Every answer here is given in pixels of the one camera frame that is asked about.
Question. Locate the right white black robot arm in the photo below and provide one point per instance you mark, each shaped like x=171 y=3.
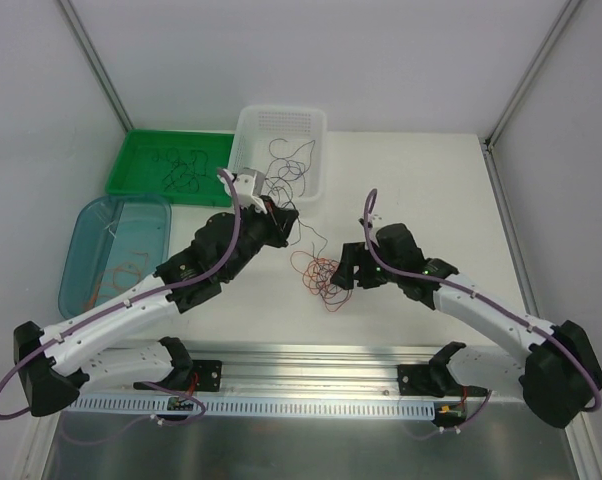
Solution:
x=552 y=368

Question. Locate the translucent blue plastic tray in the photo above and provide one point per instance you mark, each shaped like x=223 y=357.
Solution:
x=117 y=241

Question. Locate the green plastic tray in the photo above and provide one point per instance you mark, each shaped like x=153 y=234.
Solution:
x=180 y=166

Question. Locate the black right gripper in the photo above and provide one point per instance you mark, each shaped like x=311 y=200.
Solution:
x=354 y=265

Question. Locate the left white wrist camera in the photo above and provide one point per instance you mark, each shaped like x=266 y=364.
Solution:
x=248 y=184

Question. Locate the aluminium rail frame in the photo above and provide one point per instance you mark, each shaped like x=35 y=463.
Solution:
x=270 y=332

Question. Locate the white slotted cable duct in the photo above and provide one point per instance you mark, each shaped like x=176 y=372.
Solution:
x=170 y=405

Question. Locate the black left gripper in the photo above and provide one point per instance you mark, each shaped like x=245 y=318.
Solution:
x=279 y=226

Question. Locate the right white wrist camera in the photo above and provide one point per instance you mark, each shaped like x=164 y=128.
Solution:
x=374 y=220

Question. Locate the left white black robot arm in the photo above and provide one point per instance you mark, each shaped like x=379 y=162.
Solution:
x=59 y=363

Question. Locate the white perforated plastic basket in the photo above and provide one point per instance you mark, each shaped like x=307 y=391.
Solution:
x=287 y=144

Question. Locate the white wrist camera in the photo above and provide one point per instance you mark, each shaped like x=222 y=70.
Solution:
x=248 y=184
x=374 y=220

